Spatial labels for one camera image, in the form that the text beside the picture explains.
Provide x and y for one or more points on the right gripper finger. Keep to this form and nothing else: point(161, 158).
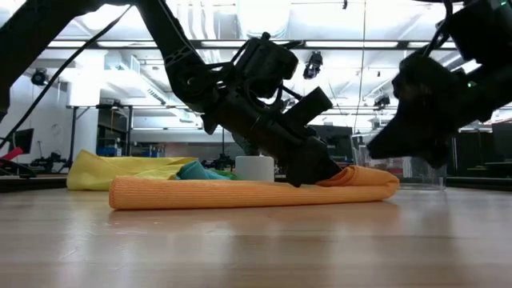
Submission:
point(420, 140)

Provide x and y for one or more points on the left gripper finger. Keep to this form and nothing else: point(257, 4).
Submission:
point(306, 166)
point(330, 170)

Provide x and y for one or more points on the clear plastic basket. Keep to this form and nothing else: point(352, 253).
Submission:
point(408, 174)

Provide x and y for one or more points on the green microfiber towel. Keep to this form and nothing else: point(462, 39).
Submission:
point(224, 174)

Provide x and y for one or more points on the blue microfiber towel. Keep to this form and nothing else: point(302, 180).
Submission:
point(196, 171)

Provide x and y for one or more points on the orange microfiber towel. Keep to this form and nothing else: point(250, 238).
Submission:
point(200, 194)

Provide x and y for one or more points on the yellow microfiber towel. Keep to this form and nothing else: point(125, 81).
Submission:
point(104, 172)

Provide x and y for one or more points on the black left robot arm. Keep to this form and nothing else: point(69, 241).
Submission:
point(176, 48)

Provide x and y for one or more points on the black background robot arm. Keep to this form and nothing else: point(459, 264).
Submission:
point(220, 162)

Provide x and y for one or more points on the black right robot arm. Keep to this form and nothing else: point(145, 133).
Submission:
point(484, 32)

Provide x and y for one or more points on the wide black monitor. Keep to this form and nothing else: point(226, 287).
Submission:
point(340, 144)

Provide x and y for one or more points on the potted plant in white pot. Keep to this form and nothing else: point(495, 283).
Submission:
point(254, 168)

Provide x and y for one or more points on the black ceiling spotlight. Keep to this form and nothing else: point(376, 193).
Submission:
point(313, 65)
point(38, 77)
point(382, 101)

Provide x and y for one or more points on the black overhead light bar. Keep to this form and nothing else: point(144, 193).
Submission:
point(404, 44)

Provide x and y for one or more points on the black shelving unit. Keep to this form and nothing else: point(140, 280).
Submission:
point(114, 132)

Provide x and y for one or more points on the black background equipment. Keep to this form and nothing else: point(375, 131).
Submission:
point(48, 162)

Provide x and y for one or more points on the small black tilted monitor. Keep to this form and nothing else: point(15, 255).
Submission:
point(24, 140)

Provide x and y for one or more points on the red flat object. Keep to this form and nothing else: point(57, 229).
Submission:
point(11, 154)

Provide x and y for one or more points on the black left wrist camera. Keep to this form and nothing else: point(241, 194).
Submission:
point(310, 106)

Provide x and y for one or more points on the silver ventilation duct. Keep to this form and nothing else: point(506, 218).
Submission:
point(262, 16)

